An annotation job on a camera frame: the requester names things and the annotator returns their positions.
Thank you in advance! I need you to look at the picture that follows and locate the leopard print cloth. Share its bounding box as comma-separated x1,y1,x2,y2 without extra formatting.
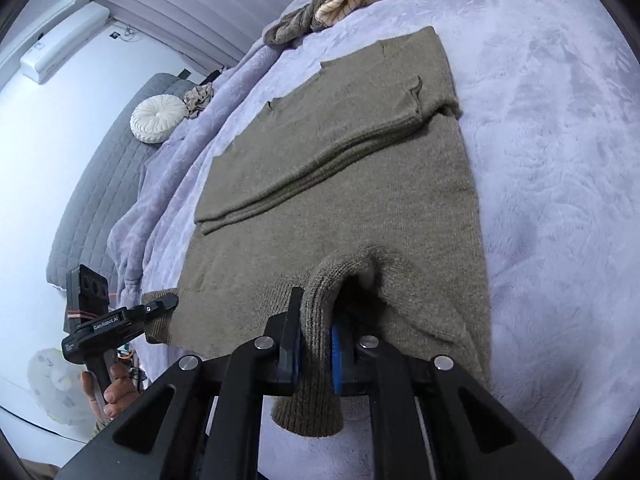
182,84,216,121

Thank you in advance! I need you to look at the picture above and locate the white air conditioner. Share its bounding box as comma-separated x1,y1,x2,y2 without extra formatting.
20,2,112,85

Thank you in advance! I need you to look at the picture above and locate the olive brown knit sweater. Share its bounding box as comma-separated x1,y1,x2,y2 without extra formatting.
144,26,493,438

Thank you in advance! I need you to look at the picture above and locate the grey quilted headboard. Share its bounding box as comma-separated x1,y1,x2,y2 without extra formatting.
46,72,201,291

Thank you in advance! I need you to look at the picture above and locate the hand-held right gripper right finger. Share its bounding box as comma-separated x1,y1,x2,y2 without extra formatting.
330,322,573,480

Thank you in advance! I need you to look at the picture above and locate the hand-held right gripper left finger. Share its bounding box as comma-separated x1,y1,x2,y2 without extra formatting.
55,287,306,480

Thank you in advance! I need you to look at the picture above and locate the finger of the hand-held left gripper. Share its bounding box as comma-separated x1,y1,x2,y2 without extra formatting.
142,294,180,333

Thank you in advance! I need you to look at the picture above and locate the lavender fleece blanket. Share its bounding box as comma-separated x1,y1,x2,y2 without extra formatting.
107,0,640,480

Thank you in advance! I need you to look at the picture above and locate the white round pleated pillow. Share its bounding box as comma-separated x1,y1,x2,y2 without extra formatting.
130,95,190,145

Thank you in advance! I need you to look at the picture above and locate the grey brown fleece garment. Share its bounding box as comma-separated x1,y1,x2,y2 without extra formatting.
264,0,351,48

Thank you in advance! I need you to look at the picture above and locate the person's left hand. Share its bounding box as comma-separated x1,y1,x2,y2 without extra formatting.
80,362,138,421

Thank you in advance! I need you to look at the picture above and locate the white pleated curtain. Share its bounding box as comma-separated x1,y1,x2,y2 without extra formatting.
95,0,351,68

